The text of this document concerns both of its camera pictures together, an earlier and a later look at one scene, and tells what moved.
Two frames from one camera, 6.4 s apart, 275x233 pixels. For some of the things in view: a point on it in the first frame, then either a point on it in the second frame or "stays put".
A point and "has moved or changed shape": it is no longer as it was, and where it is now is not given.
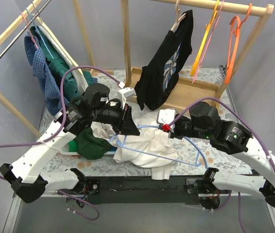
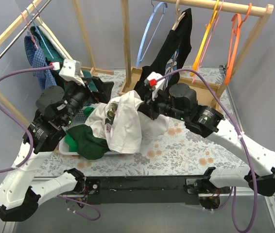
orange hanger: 236,24 stays put
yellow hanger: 212,18 stays put
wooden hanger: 177,12 stays put
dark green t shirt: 90,146 stays put
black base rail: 143,190 stays put
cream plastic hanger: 40,22 stays put
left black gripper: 125,119 to 94,89
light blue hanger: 164,157 to 137,62
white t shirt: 153,148 has moved or changed shape
